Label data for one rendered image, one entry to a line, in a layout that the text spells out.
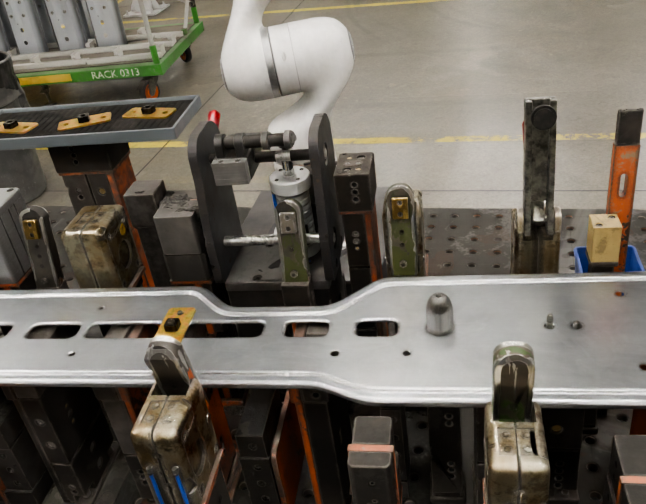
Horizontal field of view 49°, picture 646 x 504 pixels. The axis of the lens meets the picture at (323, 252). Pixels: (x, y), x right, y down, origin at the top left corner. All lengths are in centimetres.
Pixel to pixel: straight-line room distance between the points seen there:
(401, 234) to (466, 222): 69
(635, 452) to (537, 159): 36
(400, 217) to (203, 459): 39
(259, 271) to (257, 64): 36
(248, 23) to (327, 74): 16
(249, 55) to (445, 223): 65
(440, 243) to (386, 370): 79
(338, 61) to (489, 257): 55
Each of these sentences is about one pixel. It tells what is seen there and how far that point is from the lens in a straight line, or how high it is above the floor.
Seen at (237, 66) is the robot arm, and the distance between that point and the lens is 123.
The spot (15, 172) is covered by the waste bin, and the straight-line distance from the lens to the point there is 386.
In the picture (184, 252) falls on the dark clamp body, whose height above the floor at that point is 102.
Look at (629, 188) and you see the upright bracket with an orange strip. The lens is 95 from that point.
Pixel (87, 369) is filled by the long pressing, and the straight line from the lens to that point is 92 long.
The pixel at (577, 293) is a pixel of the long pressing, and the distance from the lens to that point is 92.
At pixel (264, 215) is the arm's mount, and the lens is 154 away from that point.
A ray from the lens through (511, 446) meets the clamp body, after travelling 67.
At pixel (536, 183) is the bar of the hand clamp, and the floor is 111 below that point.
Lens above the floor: 155
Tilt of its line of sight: 32 degrees down
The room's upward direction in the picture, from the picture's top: 9 degrees counter-clockwise
